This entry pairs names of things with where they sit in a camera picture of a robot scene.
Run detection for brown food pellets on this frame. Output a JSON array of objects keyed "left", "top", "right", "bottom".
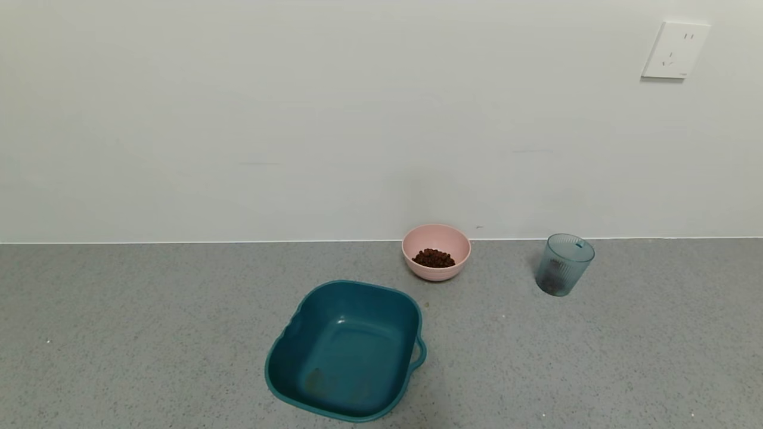
[{"left": 412, "top": 248, "right": 457, "bottom": 269}]

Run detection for translucent blue ribbed cup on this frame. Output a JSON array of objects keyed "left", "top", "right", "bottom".
[{"left": 534, "top": 232, "right": 596, "bottom": 297}]

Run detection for pink plastic bowl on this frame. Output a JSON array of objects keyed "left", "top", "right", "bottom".
[{"left": 401, "top": 223, "right": 472, "bottom": 282}]

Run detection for teal plastic basin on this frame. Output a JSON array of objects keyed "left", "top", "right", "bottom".
[{"left": 264, "top": 280, "right": 427, "bottom": 424}]

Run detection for white wall socket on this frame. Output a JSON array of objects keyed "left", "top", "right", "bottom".
[{"left": 641, "top": 21, "right": 711, "bottom": 80}]

